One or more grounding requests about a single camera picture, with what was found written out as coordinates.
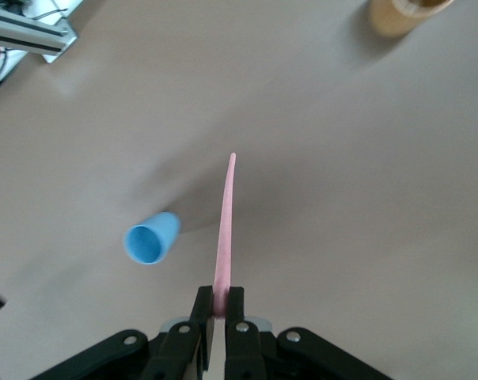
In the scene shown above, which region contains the blue plastic cup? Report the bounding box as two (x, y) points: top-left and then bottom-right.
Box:
(122, 211), (182, 267)

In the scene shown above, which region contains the brown cylindrical cup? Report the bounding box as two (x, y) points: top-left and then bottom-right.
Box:
(368, 0), (456, 39)

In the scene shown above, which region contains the black cable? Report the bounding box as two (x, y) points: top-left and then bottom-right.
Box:
(23, 6), (70, 21)

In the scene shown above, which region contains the aluminium profile post with bracket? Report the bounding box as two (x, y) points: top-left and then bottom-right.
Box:
(0, 7), (79, 64)

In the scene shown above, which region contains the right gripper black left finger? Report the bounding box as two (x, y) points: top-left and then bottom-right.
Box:
(32, 285), (216, 380)

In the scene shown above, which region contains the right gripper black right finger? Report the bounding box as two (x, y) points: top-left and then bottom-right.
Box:
(223, 285), (391, 380)

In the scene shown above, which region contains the brown table cover sheet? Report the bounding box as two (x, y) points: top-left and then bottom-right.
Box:
(0, 0), (478, 380)

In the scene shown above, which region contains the pink chopstick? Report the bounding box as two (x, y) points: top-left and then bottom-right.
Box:
(212, 152), (237, 320)

